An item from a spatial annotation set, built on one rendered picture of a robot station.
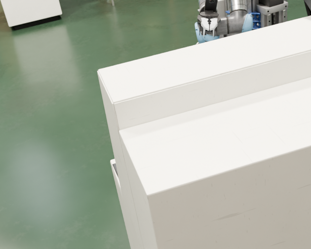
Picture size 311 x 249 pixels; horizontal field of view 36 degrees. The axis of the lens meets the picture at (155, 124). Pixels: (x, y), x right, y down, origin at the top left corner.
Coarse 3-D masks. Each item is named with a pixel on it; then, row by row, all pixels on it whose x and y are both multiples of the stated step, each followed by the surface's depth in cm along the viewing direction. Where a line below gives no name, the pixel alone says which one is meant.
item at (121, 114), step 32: (256, 32) 145; (288, 32) 141; (128, 64) 138; (160, 64) 135; (192, 64) 133; (224, 64) 130; (256, 64) 127; (288, 64) 130; (128, 96) 122; (160, 96) 123; (192, 96) 126; (224, 96) 129; (128, 192) 147; (128, 224) 192
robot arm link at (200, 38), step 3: (198, 0) 230; (195, 24) 237; (198, 24) 235; (195, 27) 235; (198, 27) 235; (195, 30) 236; (198, 30) 234; (198, 33) 235; (201, 33) 234; (198, 36) 235; (201, 36) 234; (222, 36) 234; (198, 39) 236; (201, 39) 235; (201, 42) 237
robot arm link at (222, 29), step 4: (224, 20) 206; (220, 24) 206; (224, 24) 205; (220, 28) 206; (224, 28) 206; (220, 32) 207; (224, 32) 207; (204, 36) 210; (208, 36) 209; (212, 36) 208; (216, 36) 209; (204, 40) 212; (208, 40) 210; (212, 40) 209
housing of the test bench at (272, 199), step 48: (288, 96) 127; (144, 144) 117; (192, 144) 114; (240, 144) 112; (288, 144) 109; (144, 192) 104; (192, 192) 105; (240, 192) 109; (288, 192) 113; (144, 240) 138; (192, 240) 112; (240, 240) 117; (288, 240) 122
